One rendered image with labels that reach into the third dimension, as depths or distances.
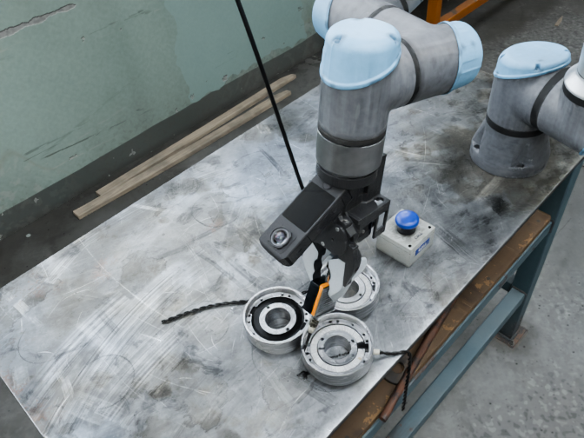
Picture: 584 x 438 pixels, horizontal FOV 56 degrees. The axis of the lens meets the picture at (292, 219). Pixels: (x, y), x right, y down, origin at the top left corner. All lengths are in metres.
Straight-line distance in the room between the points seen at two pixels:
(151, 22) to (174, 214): 1.45
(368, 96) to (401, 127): 0.70
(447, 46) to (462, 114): 0.69
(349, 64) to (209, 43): 2.13
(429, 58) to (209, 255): 0.56
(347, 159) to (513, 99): 0.53
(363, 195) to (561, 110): 0.45
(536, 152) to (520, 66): 0.19
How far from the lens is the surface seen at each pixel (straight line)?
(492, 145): 1.13
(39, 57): 2.25
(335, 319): 0.85
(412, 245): 0.92
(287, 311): 0.86
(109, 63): 2.38
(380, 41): 0.54
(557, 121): 1.02
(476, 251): 0.99
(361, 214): 0.66
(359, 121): 0.56
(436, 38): 0.62
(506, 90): 1.07
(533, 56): 1.07
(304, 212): 0.62
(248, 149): 1.20
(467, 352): 1.54
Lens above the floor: 1.53
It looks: 45 degrees down
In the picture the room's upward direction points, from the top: 6 degrees counter-clockwise
